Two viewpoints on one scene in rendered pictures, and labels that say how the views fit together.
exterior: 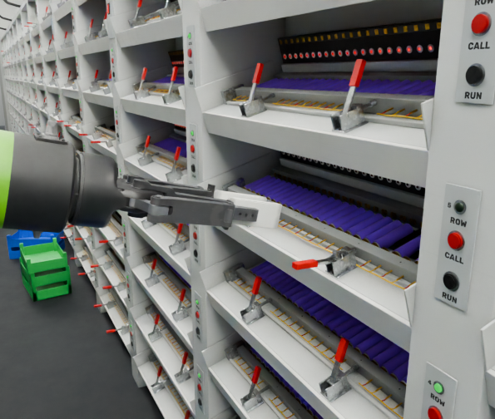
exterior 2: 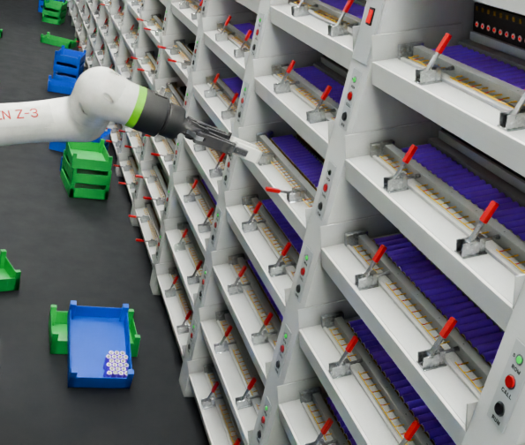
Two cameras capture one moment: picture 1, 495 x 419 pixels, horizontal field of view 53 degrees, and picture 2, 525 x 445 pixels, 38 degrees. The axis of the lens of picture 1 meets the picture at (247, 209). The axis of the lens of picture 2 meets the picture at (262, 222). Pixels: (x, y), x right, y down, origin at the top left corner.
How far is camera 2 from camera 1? 1.16 m
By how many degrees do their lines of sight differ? 8
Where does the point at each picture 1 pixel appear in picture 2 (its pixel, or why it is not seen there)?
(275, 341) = (257, 245)
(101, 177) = (177, 116)
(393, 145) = (320, 137)
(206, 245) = (234, 173)
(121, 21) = not seen: outside the picture
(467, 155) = (336, 150)
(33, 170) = (152, 108)
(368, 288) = (301, 211)
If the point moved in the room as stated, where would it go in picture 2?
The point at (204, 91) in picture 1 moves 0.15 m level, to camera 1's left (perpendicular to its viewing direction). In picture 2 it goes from (258, 63) to (208, 50)
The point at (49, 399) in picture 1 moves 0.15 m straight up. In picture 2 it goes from (74, 280) to (78, 246)
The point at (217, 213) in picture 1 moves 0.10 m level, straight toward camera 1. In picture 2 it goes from (225, 147) to (217, 158)
